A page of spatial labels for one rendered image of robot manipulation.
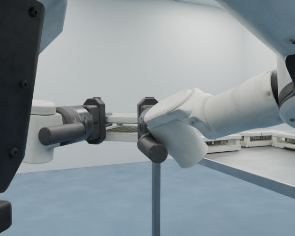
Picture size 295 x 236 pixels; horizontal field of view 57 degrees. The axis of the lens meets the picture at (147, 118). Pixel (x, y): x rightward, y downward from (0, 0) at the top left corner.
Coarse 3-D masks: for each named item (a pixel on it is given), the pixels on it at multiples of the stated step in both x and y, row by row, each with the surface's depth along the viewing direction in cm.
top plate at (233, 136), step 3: (231, 135) 124; (234, 135) 124; (237, 135) 125; (240, 135) 126; (204, 138) 117; (219, 138) 121; (222, 138) 121; (225, 138) 122; (228, 138) 123; (231, 138) 123; (234, 138) 124; (237, 138) 125; (240, 138) 126; (204, 141) 117
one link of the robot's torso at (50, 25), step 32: (0, 0) 20; (32, 0) 23; (64, 0) 25; (0, 32) 21; (32, 32) 24; (0, 64) 21; (32, 64) 24; (0, 96) 22; (32, 96) 25; (0, 128) 22; (0, 160) 23; (0, 192) 26
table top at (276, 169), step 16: (208, 160) 107; (224, 160) 105; (240, 160) 105; (256, 160) 105; (272, 160) 105; (288, 160) 105; (240, 176) 91; (256, 176) 85; (272, 176) 83; (288, 176) 83; (288, 192) 74
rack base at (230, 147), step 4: (228, 144) 127; (232, 144) 127; (208, 148) 118; (212, 148) 119; (216, 148) 120; (220, 148) 121; (224, 148) 122; (228, 148) 123; (232, 148) 124; (236, 148) 125; (240, 148) 126; (208, 152) 119; (212, 152) 119
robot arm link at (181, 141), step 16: (144, 128) 55; (160, 128) 47; (176, 128) 47; (192, 128) 49; (144, 144) 50; (160, 144) 46; (176, 144) 48; (192, 144) 48; (160, 160) 47; (176, 160) 50; (192, 160) 48
